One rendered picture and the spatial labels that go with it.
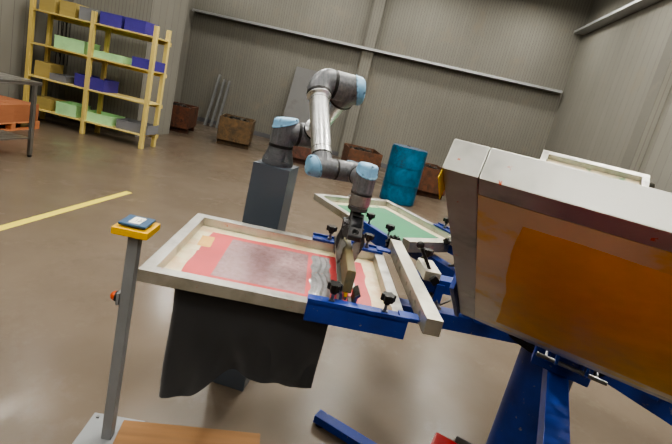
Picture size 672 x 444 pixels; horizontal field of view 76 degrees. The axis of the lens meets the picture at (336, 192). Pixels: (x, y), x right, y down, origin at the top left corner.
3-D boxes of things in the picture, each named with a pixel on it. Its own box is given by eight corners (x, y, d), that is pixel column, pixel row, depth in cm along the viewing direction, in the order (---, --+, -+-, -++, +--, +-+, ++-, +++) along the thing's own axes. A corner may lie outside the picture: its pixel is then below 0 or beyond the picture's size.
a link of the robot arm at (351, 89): (292, 128, 214) (336, 62, 168) (319, 134, 220) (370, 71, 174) (291, 150, 210) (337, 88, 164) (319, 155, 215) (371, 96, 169)
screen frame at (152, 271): (136, 281, 120) (137, 268, 120) (196, 221, 177) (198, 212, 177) (404, 334, 126) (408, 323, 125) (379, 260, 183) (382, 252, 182)
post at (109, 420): (65, 454, 168) (91, 226, 148) (94, 413, 189) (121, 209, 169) (121, 463, 169) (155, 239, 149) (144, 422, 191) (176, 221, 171)
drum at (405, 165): (379, 193, 832) (392, 141, 810) (412, 201, 827) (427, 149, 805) (378, 200, 767) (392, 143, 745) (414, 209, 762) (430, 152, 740)
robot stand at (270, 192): (224, 362, 243) (265, 157, 218) (254, 371, 241) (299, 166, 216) (210, 381, 225) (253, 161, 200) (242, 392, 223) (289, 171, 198)
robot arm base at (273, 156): (267, 158, 216) (271, 139, 214) (295, 166, 214) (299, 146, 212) (257, 161, 201) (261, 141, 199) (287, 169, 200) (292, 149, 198)
